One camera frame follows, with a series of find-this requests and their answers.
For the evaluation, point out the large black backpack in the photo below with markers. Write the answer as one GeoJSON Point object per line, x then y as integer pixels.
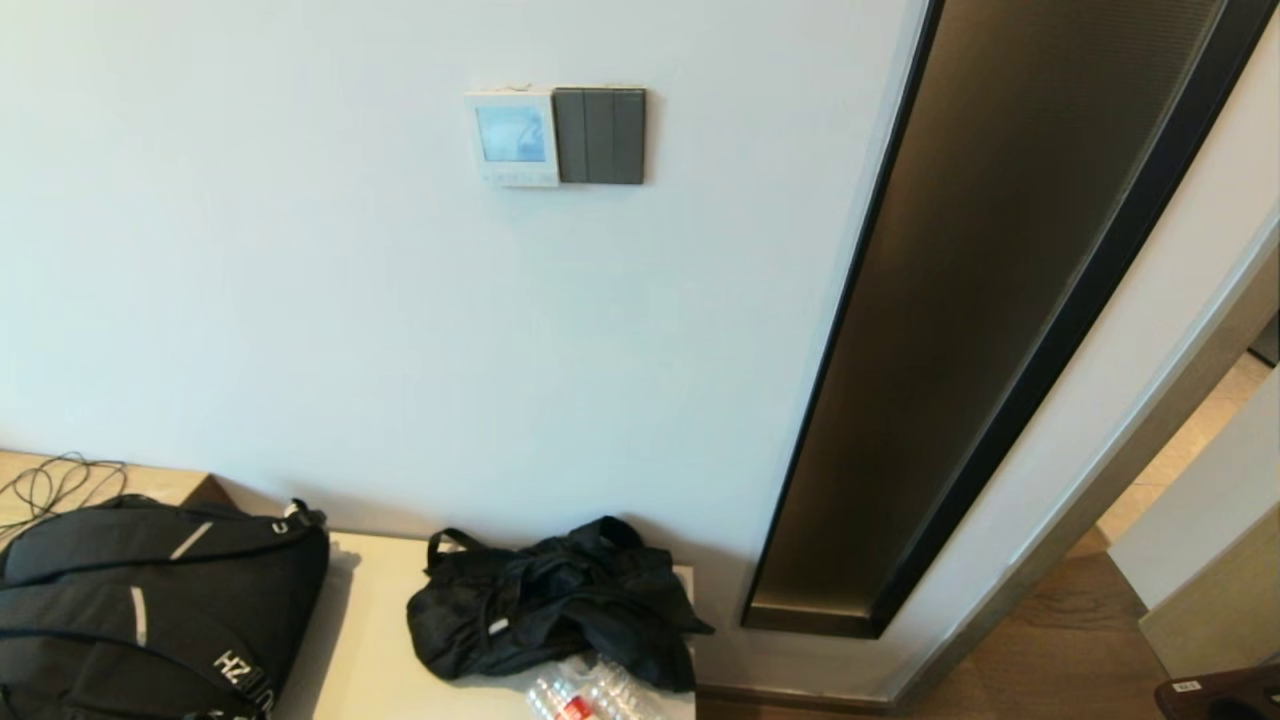
{"type": "Point", "coordinates": [120, 610]}

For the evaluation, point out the dark bronze wall niche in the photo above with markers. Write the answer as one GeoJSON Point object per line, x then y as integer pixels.
{"type": "Point", "coordinates": [960, 350]}

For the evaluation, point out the dark grey wall switch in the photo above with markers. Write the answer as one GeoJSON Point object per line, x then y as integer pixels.
{"type": "Point", "coordinates": [600, 135]}

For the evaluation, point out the white and beige door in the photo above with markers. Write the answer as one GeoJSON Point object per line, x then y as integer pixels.
{"type": "Point", "coordinates": [1210, 520]}

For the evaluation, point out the white wall thermostat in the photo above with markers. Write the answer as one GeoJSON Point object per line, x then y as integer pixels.
{"type": "Point", "coordinates": [512, 135]}

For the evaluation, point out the clear plastic water bottles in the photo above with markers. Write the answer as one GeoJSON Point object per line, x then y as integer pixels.
{"type": "Point", "coordinates": [590, 695]}

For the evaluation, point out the dark brown labelled object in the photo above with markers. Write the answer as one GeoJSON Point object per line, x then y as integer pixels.
{"type": "Point", "coordinates": [1220, 695]}

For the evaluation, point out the grey door frame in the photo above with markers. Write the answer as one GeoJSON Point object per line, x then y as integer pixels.
{"type": "Point", "coordinates": [1160, 425]}

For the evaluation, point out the crumpled black fabric bag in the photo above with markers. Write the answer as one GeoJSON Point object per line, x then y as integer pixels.
{"type": "Point", "coordinates": [560, 600]}

